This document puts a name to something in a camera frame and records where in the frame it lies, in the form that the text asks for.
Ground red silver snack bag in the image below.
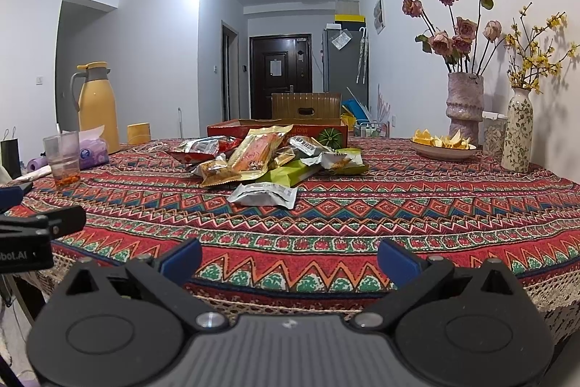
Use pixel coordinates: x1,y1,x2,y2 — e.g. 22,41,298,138
165,136,242,166

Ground brown cardboard carton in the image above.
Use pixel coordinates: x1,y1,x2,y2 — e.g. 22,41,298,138
271,92,342,119

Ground red cardboard snack box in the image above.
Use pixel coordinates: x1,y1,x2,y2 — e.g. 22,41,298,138
206,117,349,151

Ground small yellow cup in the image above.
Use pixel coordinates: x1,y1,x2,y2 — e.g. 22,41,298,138
127,123,152,145

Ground small green white packet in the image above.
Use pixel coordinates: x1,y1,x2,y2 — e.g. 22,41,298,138
300,150,363,172

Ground yellow blossom branches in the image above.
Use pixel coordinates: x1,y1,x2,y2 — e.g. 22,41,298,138
504,2,579,94

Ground white grey snack packet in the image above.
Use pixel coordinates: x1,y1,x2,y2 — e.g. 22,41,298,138
289,136,332,157

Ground dark entrance door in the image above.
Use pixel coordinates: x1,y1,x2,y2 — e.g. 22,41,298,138
250,33,312,119

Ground wall picture frame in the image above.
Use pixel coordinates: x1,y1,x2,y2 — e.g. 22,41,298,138
373,0,385,34

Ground pink ceramic vase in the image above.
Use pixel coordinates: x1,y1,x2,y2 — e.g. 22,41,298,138
445,73,484,146

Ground storage rack with bottles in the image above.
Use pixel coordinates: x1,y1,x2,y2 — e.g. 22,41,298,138
354,121,390,139

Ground yellow thermos jug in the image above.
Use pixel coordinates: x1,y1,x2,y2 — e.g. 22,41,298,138
70,62,121,154

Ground black paper bag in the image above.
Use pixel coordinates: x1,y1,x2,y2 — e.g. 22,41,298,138
1,126,22,179

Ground grey refrigerator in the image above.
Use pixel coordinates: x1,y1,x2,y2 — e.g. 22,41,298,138
323,29,369,105

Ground dried pink roses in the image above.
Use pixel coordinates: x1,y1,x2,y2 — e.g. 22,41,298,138
402,0,504,78

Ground golden orange stick snack pack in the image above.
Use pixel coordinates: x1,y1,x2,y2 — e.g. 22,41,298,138
228,125,293,181

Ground pumpkin seed crisp packet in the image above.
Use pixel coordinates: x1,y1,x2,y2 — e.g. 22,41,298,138
194,154,241,188

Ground clear plastic cup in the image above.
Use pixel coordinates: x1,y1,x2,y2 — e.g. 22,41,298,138
43,131,80,189

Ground yellow box on fridge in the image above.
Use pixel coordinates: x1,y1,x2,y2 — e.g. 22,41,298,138
334,14,366,24

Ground floral white vase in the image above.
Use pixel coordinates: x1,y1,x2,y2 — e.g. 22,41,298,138
501,87,534,174

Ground white silver snack packet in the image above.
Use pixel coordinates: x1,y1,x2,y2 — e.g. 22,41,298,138
227,182,298,210

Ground large yellow-green snack pack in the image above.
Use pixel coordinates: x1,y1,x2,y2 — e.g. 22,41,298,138
258,148,369,188

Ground bowl of orange peels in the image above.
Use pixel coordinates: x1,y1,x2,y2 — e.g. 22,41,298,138
411,129,477,162

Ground purple tissue pack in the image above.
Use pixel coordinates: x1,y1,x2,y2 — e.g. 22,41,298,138
79,126,109,170

